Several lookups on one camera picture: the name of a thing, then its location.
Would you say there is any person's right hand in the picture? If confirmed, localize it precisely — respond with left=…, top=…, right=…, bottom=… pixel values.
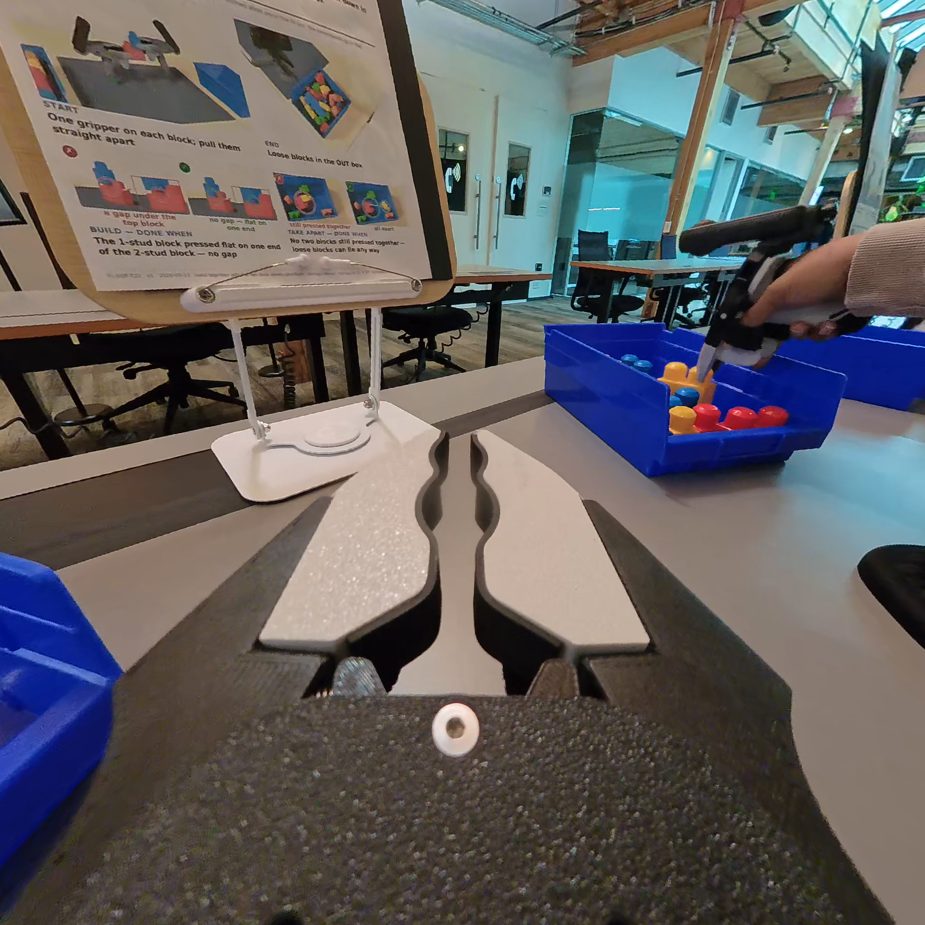
left=743, top=235, right=868, bottom=342

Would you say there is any phone booth door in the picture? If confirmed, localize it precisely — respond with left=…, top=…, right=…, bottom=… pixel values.
left=434, top=123, right=484, bottom=254
left=493, top=137, right=536, bottom=254

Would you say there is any wooden desk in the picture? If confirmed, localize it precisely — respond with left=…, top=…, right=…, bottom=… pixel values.
left=0, top=288, right=341, bottom=460
left=454, top=264, right=553, bottom=370
left=569, top=256, right=745, bottom=326

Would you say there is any blue plastic bin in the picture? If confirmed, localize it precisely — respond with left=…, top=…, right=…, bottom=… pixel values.
left=777, top=324, right=925, bottom=413
left=543, top=321, right=848, bottom=478
left=0, top=553, right=124, bottom=879

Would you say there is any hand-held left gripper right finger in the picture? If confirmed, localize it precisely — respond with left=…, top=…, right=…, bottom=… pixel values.
left=471, top=430, right=651, bottom=695

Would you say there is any black office chair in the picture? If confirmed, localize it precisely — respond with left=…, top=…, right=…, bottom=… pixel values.
left=61, top=321, right=250, bottom=438
left=574, top=230, right=644, bottom=324
left=381, top=307, right=474, bottom=377

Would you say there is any wooden pillar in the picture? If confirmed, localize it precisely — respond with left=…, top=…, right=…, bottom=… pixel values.
left=661, top=0, right=738, bottom=239

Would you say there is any printed instruction sheet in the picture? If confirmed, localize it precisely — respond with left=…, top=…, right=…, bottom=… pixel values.
left=0, top=0, right=433, bottom=292

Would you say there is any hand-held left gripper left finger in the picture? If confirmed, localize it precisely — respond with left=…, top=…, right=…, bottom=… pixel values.
left=258, top=431, right=449, bottom=691

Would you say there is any black backing board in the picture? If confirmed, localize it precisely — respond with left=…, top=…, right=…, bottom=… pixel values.
left=377, top=0, right=445, bottom=281

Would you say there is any pile of mega blocks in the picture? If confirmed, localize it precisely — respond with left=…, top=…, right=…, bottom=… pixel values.
left=620, top=353, right=790, bottom=436

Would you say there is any black padded wrist rest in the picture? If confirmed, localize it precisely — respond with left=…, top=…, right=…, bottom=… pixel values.
left=858, top=544, right=925, bottom=651

